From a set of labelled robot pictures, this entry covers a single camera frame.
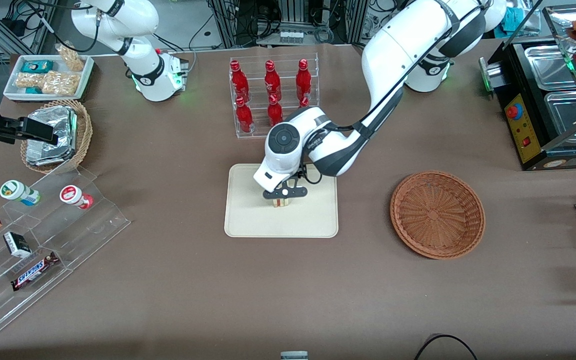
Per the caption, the small black white carton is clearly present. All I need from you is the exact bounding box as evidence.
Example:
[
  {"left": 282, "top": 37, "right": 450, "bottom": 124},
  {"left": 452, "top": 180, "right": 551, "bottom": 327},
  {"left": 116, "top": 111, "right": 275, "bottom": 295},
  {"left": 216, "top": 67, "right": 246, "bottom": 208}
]
[{"left": 3, "top": 231, "right": 33, "bottom": 259}]

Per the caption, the clear bag of crackers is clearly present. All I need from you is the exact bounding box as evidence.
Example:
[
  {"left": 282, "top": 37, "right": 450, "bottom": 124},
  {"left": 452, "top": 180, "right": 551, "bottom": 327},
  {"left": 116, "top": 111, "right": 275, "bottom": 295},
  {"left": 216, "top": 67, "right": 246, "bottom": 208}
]
[
  {"left": 42, "top": 71, "right": 80, "bottom": 96},
  {"left": 55, "top": 44, "right": 85, "bottom": 72},
  {"left": 15, "top": 72, "right": 45, "bottom": 89}
]

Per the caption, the round brown wicker basket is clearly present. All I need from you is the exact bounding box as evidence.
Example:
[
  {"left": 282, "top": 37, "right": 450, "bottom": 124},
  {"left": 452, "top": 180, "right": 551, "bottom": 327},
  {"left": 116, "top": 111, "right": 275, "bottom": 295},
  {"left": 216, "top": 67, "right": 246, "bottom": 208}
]
[{"left": 389, "top": 171, "right": 486, "bottom": 260}]

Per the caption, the black food warmer cabinet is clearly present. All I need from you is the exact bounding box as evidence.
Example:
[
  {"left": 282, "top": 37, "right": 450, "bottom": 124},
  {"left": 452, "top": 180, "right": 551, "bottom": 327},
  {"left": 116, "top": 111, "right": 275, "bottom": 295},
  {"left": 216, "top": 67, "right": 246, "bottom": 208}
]
[{"left": 479, "top": 5, "right": 576, "bottom": 172}]

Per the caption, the snickers chocolate bar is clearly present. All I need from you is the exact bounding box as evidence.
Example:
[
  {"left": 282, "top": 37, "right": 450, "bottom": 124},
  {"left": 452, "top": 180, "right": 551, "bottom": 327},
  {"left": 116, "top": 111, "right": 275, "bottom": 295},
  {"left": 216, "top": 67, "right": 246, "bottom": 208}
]
[{"left": 10, "top": 251, "right": 61, "bottom": 292}]

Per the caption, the clear acrylic stepped shelf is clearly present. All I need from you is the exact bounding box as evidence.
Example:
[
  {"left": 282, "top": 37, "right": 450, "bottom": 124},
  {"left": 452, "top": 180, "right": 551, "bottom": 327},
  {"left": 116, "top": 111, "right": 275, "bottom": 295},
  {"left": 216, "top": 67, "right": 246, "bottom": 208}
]
[{"left": 0, "top": 167, "right": 132, "bottom": 341}]

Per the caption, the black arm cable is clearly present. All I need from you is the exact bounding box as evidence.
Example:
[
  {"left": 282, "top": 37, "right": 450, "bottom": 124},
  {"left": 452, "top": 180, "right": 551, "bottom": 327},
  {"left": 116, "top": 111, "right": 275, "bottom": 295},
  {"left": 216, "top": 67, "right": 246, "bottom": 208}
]
[{"left": 295, "top": 0, "right": 492, "bottom": 187}]

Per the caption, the clear acrylic bottle rack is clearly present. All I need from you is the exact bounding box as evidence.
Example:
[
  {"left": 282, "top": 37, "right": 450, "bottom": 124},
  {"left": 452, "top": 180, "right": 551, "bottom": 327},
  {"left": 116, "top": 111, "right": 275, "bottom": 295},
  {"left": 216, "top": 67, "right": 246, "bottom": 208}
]
[{"left": 229, "top": 54, "right": 320, "bottom": 140}]

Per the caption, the red cap yogurt bottle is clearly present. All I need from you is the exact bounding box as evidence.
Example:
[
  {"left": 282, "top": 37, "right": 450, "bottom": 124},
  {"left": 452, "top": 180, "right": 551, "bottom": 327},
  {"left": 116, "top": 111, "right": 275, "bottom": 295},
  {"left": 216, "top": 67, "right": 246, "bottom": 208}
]
[{"left": 59, "top": 185, "right": 94, "bottom": 210}]

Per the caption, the black floor cable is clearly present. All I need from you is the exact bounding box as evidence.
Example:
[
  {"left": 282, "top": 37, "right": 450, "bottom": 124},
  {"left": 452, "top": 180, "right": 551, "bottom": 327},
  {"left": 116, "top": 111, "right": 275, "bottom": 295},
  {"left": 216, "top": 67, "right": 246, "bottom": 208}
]
[{"left": 413, "top": 334, "right": 479, "bottom": 360}]

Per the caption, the light wicker basket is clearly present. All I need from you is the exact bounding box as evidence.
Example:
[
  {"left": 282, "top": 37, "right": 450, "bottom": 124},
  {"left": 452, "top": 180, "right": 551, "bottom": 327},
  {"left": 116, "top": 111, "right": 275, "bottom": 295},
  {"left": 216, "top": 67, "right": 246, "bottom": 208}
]
[{"left": 20, "top": 99, "right": 94, "bottom": 175}]

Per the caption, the silver foil wrapped package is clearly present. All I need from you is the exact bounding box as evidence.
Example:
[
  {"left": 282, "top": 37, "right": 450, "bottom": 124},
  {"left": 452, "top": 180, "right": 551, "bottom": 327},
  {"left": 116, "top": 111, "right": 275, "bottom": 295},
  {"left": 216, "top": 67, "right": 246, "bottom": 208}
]
[{"left": 26, "top": 105, "right": 78, "bottom": 166}]

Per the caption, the beige plastic tray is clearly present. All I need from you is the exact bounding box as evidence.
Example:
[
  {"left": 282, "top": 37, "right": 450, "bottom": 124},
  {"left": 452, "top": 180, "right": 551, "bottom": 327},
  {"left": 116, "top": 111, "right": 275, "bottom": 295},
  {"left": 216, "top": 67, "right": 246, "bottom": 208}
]
[{"left": 224, "top": 163, "right": 339, "bottom": 239}]

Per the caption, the green cap yogurt bottle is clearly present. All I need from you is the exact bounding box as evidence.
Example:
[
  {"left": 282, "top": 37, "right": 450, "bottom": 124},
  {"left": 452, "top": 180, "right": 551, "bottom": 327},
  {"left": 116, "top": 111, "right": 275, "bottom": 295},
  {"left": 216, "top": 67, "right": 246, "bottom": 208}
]
[{"left": 0, "top": 180, "right": 41, "bottom": 207}]

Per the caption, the white rectangular snack tray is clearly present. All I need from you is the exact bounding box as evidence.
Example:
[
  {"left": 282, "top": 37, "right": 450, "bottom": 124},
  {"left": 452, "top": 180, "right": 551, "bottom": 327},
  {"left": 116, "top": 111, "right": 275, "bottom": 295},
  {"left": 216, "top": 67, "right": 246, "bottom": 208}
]
[{"left": 3, "top": 54, "right": 95, "bottom": 101}]

